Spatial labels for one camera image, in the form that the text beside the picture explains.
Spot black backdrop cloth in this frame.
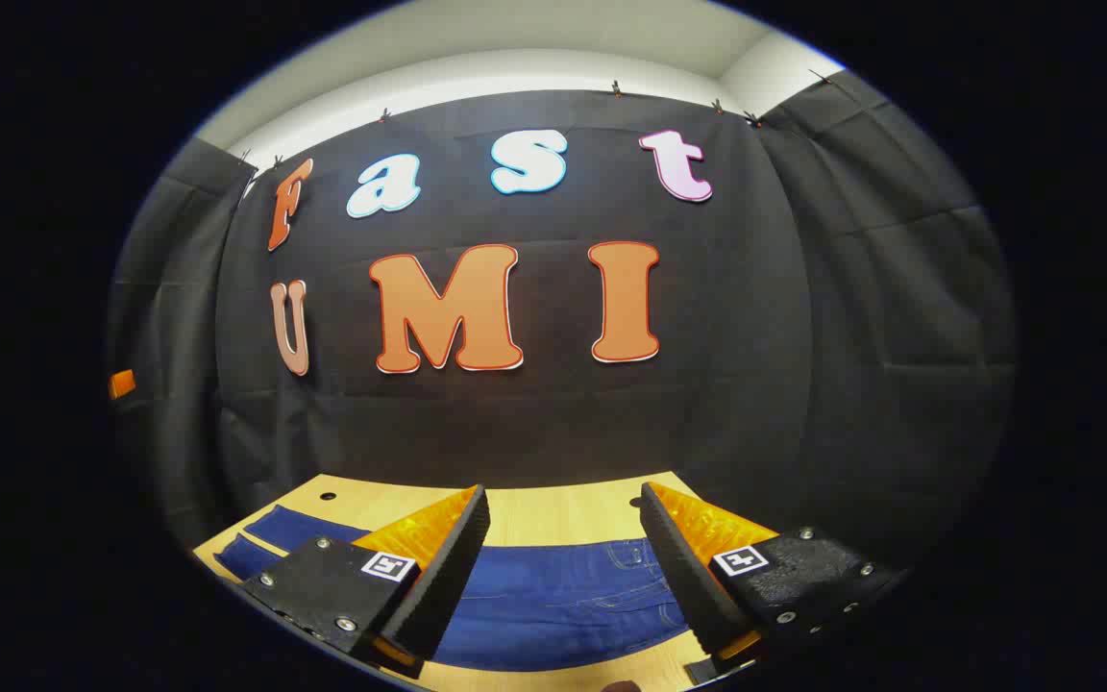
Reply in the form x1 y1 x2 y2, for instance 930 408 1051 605
107 69 1018 568

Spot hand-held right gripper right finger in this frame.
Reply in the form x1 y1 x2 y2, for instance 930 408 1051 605
638 481 908 685

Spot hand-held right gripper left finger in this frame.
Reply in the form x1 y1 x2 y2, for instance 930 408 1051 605
238 483 494 674

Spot blue denim jeans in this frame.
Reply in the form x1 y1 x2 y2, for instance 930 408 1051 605
215 505 694 672

